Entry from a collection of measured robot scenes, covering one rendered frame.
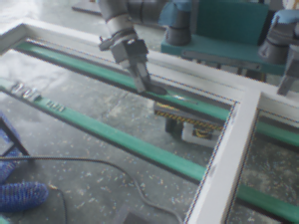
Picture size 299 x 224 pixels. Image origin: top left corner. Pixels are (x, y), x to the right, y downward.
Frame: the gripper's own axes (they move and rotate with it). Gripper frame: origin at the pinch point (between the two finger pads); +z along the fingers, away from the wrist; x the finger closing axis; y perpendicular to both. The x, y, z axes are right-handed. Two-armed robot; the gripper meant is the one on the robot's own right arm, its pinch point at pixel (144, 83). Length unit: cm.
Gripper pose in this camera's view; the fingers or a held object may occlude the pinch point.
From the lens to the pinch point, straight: 70.5
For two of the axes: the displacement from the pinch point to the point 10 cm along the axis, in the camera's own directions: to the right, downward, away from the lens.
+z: 3.8, 9.1, 1.3
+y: 8.1, -2.7, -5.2
